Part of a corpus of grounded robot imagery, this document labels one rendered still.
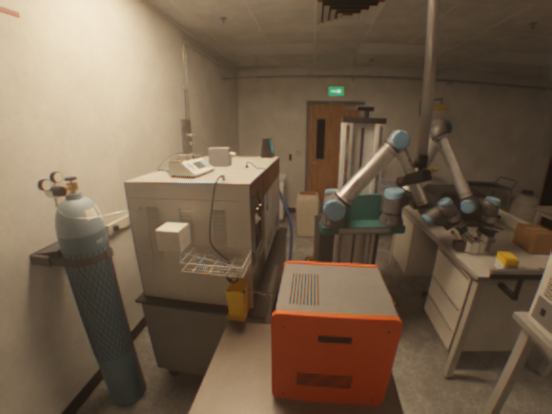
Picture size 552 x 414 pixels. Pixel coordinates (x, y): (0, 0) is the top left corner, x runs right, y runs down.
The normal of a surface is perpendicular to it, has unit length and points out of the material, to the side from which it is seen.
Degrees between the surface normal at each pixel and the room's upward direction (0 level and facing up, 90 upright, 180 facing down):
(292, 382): 90
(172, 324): 90
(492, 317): 90
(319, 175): 90
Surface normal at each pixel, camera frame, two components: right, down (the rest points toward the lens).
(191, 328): -0.13, 0.29
